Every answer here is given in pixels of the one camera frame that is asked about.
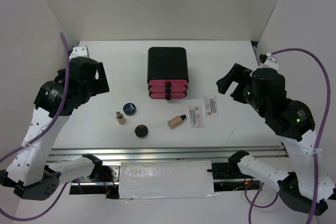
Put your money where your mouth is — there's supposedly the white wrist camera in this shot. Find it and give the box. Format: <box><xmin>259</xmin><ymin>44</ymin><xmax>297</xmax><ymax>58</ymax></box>
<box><xmin>258</xmin><ymin>53</ymin><xmax>279</xmax><ymax>71</ymax></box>
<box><xmin>69</xmin><ymin>46</ymin><xmax>90</xmax><ymax>60</ymax></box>

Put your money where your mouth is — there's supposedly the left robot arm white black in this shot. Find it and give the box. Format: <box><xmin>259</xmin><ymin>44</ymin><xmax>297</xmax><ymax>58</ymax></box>
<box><xmin>1</xmin><ymin>57</ymin><xmax>109</xmax><ymax>201</ymax></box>

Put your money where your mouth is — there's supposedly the lying foundation bottle black cap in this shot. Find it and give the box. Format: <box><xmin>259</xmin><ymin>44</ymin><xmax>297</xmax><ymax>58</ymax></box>
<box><xmin>167</xmin><ymin>114</ymin><xmax>186</xmax><ymax>129</ymax></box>

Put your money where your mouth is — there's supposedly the upright foundation pump bottle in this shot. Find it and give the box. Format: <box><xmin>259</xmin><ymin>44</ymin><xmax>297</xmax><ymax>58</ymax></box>
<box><xmin>116</xmin><ymin>111</ymin><xmax>126</xmax><ymax>125</ymax></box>

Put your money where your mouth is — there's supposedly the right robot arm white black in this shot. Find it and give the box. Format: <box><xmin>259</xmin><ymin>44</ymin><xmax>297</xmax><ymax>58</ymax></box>
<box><xmin>216</xmin><ymin>63</ymin><xmax>317</xmax><ymax>214</ymax></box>

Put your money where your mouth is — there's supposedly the black drawer organizer cabinet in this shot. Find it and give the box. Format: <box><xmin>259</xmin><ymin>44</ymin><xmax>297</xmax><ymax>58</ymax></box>
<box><xmin>147</xmin><ymin>47</ymin><xmax>189</xmax><ymax>86</ymax></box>

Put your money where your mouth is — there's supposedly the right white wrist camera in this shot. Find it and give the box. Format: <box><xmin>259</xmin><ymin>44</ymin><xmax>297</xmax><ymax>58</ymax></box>
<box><xmin>258</xmin><ymin>53</ymin><xmax>279</xmax><ymax>71</ymax></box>

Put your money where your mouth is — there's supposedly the false eyelash packet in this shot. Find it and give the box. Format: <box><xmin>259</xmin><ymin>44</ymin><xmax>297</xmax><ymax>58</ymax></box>
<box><xmin>188</xmin><ymin>105</ymin><xmax>204</xmax><ymax>128</ymax></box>
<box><xmin>204</xmin><ymin>95</ymin><xmax>218</xmax><ymax>116</ymax></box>

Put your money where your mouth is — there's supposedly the pink drawer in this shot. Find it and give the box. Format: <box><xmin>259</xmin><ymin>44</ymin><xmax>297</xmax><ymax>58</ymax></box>
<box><xmin>149</xmin><ymin>85</ymin><xmax>188</xmax><ymax>95</ymax></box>
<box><xmin>149</xmin><ymin>91</ymin><xmax>187</xmax><ymax>101</ymax></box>
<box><xmin>149</xmin><ymin>79</ymin><xmax>188</xmax><ymax>88</ymax></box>

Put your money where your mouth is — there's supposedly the black lid powder jar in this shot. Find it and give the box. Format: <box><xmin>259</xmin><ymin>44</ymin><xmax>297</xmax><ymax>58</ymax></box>
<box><xmin>134</xmin><ymin>124</ymin><xmax>149</xmax><ymax>139</ymax></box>

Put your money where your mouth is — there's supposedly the navy lid powder jar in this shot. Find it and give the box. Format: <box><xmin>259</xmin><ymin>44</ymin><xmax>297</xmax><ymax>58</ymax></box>
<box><xmin>123</xmin><ymin>102</ymin><xmax>136</xmax><ymax>116</ymax></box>

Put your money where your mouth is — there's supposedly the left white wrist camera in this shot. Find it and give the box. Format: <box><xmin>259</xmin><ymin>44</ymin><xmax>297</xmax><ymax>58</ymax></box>
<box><xmin>69</xmin><ymin>46</ymin><xmax>90</xmax><ymax>60</ymax></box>

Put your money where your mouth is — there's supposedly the white foil covered panel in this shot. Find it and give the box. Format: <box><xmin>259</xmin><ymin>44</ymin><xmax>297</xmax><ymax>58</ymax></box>
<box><xmin>119</xmin><ymin>161</ymin><xmax>216</xmax><ymax>199</ymax></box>

